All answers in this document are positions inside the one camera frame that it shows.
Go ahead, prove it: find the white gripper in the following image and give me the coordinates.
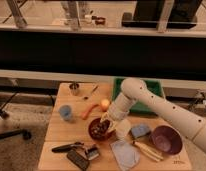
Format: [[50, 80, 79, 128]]
[[100, 93, 136, 133]]

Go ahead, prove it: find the bunch of dark grapes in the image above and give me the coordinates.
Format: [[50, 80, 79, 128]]
[[94, 120, 110, 135]]

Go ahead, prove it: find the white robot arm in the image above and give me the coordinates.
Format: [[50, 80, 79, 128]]
[[101, 78, 206, 153]]

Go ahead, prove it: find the red bowl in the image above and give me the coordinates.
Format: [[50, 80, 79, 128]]
[[88, 118, 113, 141]]

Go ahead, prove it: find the purple bowl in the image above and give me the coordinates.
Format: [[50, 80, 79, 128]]
[[150, 125, 183, 155]]

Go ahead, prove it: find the white paper cup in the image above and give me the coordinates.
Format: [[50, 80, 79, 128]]
[[115, 119, 131, 139]]

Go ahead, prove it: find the peach fruit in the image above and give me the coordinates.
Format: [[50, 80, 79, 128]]
[[100, 99, 111, 111]]

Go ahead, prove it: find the orange carrot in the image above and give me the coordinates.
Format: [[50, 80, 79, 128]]
[[81, 104, 99, 120]]

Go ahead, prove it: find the blue sponge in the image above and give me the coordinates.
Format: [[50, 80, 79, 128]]
[[131, 124, 151, 139]]

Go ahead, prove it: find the green plastic tray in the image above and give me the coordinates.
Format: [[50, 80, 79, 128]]
[[112, 78, 163, 115]]

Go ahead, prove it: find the wooden table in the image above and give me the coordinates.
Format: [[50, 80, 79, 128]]
[[38, 83, 192, 171]]

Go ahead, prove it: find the small black brush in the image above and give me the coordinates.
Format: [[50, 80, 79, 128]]
[[85, 145, 100, 160]]

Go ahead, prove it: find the light blue cloth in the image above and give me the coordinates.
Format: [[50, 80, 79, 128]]
[[110, 140, 140, 171]]

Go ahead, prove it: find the light blue cup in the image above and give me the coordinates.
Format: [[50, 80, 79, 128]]
[[59, 105, 72, 121]]

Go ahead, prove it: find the black remote control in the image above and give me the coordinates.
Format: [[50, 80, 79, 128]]
[[67, 150, 90, 171]]

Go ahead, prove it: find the black office chair base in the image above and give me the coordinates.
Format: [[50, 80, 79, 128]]
[[0, 92, 32, 140]]

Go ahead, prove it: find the black handled tool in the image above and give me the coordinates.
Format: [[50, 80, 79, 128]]
[[51, 142, 84, 153]]

